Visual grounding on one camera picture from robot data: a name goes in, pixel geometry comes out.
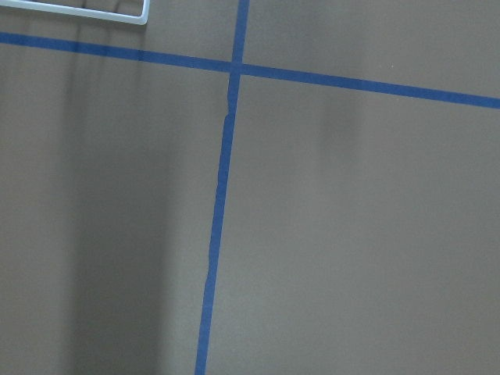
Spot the white wire cup rack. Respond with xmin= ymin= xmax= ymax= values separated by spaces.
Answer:
xmin=1 ymin=0 xmax=151 ymax=26

